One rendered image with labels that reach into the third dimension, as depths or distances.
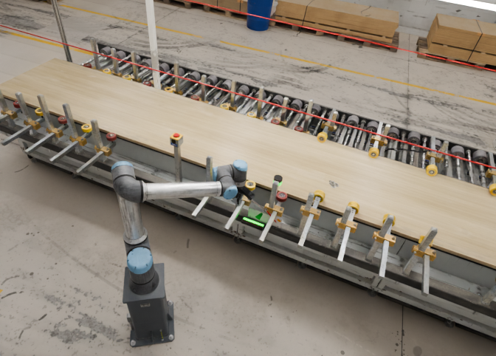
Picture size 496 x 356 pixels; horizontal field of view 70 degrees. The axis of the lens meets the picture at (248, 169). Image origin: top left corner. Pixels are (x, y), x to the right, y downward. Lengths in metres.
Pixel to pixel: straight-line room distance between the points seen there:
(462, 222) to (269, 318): 1.61
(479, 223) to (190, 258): 2.30
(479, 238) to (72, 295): 3.06
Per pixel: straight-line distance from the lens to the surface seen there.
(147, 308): 2.60
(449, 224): 2.93
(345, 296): 3.33
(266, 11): 7.79
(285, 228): 2.68
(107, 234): 3.60
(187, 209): 3.45
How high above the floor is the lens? 2.75
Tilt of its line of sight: 42 degrees down
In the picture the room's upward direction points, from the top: 6 degrees clockwise
